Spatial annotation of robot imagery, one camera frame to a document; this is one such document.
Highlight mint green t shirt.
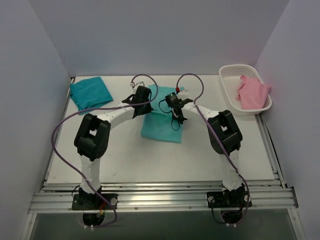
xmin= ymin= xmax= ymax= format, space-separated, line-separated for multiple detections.
xmin=140 ymin=84 xmax=183 ymax=144

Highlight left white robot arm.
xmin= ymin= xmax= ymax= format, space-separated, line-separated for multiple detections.
xmin=74 ymin=84 xmax=153 ymax=210

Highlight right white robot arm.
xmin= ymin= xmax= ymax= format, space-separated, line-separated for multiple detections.
xmin=164 ymin=92 xmax=244 ymax=207

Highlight folded teal t shirt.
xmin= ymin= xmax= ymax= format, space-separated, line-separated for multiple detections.
xmin=70 ymin=76 xmax=114 ymax=111

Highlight white perforated plastic basket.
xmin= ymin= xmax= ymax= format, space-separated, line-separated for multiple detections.
xmin=219 ymin=64 xmax=272 ymax=116

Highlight pink t shirt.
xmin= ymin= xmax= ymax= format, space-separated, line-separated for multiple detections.
xmin=236 ymin=75 xmax=271 ymax=110

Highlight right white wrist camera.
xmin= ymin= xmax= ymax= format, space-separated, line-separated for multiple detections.
xmin=175 ymin=87 xmax=189 ymax=100

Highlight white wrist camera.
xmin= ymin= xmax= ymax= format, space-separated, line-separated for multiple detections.
xmin=175 ymin=87 xmax=189 ymax=100
xmin=130 ymin=81 xmax=145 ymax=89

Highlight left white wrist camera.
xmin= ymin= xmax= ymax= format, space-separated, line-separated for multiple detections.
xmin=130 ymin=81 xmax=145 ymax=89

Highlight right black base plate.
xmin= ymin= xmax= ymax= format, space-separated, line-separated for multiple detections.
xmin=206 ymin=190 xmax=247 ymax=209

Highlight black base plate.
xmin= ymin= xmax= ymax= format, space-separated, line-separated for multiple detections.
xmin=206 ymin=190 xmax=247 ymax=209
xmin=71 ymin=193 xmax=118 ymax=211

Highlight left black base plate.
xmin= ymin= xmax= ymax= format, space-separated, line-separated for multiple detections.
xmin=71 ymin=193 xmax=118 ymax=211

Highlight aluminium rail frame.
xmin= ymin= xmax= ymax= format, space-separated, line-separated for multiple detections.
xmin=21 ymin=116 xmax=305 ymax=240

